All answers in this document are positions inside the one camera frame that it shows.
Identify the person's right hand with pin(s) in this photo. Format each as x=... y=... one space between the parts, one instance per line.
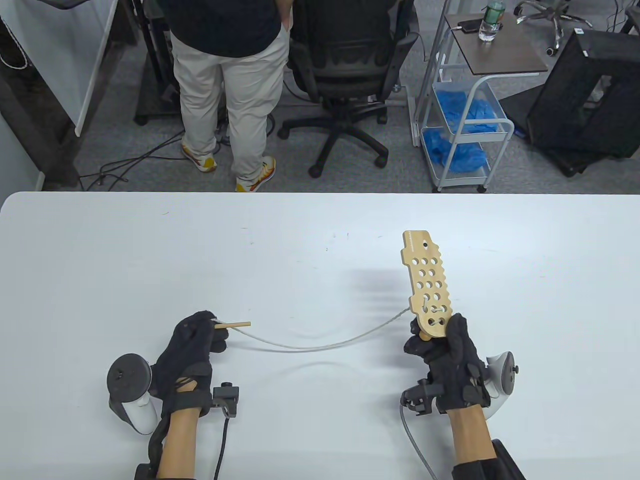
x=455 y=360

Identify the person's left hand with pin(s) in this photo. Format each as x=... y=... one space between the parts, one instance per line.
x=185 y=350

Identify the wooden crocodile lacing toy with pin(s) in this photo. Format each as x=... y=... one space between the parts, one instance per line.
x=415 y=245

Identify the person's right forearm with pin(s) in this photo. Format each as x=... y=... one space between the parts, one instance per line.
x=470 y=435

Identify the person's left forearm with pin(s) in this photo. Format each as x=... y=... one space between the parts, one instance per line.
x=177 y=442

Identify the grey white handheld controller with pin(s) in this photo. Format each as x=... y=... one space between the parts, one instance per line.
x=502 y=380
x=130 y=375

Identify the blue plastic bag pile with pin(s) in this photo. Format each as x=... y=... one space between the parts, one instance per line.
x=470 y=112
x=455 y=150

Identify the white rolling cart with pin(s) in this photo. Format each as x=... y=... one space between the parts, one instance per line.
x=500 y=145

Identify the black rolling platform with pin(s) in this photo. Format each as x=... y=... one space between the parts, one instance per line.
x=150 y=107

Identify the black flat board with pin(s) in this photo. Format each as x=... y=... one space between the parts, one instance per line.
x=520 y=107

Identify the dark wooden desk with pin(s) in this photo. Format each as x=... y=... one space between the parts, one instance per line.
x=30 y=125

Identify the brown top side table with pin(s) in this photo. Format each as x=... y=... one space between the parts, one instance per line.
x=500 y=50

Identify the white panel board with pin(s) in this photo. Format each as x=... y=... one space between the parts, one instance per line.
x=60 y=50

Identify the black office chair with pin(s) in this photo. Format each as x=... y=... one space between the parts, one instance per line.
x=350 y=50

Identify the black phone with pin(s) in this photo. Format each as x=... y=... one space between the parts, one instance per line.
x=470 y=25

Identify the clear plastic water bottle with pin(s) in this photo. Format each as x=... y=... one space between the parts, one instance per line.
x=490 y=25

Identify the chrome chair base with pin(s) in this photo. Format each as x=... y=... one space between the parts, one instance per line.
x=555 y=20

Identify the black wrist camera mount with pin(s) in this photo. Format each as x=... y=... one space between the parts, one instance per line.
x=417 y=397
x=226 y=395

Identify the black mesh frame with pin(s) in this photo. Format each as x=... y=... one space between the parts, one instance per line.
x=565 y=100

